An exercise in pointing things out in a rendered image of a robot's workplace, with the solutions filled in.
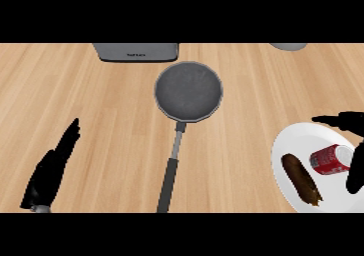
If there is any brown sausage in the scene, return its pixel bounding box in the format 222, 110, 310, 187
280, 153, 324, 207

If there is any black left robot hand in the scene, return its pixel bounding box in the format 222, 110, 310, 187
19, 117, 82, 211

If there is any grey frying pan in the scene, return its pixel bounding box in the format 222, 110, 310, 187
155, 61, 225, 214

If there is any white plate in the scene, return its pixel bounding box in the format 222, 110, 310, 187
271, 122, 364, 214

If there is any grey appliance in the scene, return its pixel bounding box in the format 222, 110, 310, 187
93, 43, 181, 64

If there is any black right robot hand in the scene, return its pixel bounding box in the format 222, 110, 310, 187
311, 111, 364, 195

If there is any pale grey round object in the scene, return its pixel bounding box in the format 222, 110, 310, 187
268, 43, 310, 52

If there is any red can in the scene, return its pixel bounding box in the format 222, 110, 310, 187
310, 143, 355, 176

